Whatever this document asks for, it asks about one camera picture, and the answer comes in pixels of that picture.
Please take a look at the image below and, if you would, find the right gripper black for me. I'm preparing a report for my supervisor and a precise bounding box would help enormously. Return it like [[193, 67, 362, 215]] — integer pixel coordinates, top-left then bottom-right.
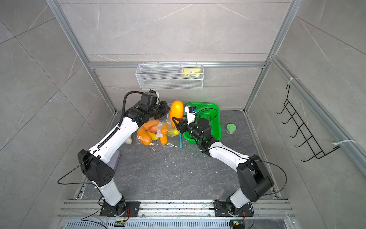
[[174, 114, 204, 143]]

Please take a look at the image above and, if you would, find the spare clear plastic bag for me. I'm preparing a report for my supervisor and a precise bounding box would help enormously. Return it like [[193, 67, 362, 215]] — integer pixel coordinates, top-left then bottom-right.
[[156, 114, 175, 137]]

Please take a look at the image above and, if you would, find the clear zip-top bag blue zipper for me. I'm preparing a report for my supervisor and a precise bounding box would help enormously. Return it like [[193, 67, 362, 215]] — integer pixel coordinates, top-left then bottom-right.
[[142, 120, 168, 145]]

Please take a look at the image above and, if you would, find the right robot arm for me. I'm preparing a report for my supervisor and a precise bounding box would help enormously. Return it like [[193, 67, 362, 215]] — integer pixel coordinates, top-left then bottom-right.
[[172, 117, 274, 215]]

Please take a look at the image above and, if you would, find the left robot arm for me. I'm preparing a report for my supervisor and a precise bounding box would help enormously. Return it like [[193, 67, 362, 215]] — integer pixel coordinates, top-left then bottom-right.
[[78, 90, 170, 208]]

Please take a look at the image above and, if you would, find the green mango small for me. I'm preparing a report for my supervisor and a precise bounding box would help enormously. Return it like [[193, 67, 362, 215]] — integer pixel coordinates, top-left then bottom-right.
[[166, 128, 180, 137]]

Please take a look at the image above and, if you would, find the orange-yellow mango back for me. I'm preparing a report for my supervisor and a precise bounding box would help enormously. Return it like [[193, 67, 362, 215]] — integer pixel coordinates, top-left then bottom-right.
[[170, 100, 185, 119]]

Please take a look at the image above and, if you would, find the green plastic basket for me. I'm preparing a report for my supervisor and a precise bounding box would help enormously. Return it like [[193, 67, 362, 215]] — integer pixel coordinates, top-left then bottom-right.
[[182, 102, 222, 144]]

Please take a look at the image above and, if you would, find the white plush toy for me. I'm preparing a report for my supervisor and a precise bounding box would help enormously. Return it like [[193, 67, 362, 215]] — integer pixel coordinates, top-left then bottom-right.
[[124, 136, 132, 144]]

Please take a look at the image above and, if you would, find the purple glasses case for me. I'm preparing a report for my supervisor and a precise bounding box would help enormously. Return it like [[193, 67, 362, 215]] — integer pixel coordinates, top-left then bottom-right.
[[108, 150, 121, 171]]

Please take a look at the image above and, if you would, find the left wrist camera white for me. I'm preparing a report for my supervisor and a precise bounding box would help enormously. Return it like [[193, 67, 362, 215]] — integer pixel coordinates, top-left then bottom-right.
[[149, 90, 159, 99]]

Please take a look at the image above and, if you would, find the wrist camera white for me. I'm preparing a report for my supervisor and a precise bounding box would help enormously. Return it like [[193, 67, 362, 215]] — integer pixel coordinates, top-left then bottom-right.
[[185, 106, 198, 125], [149, 90, 159, 99]]

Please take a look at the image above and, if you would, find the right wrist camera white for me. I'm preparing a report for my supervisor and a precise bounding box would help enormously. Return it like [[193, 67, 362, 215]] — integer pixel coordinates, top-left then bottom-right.
[[185, 106, 198, 125]]

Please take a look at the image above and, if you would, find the white wire wall basket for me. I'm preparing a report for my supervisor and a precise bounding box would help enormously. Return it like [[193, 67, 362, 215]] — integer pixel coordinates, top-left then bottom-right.
[[135, 63, 205, 90]]

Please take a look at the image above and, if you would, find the yellow packet in wire basket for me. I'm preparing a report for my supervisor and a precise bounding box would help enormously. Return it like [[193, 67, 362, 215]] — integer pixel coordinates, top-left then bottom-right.
[[180, 67, 202, 78]]

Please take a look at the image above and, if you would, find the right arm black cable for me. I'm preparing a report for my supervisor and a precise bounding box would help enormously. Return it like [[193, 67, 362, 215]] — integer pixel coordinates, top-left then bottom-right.
[[195, 107, 287, 198]]

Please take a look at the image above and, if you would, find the metal base rail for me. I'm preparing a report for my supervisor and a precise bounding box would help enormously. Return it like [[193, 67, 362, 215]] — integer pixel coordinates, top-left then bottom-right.
[[53, 199, 299, 229]]

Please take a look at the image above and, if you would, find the black wall hook rack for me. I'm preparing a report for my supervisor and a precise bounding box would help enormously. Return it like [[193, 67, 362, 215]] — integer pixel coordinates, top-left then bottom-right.
[[276, 84, 341, 162]]

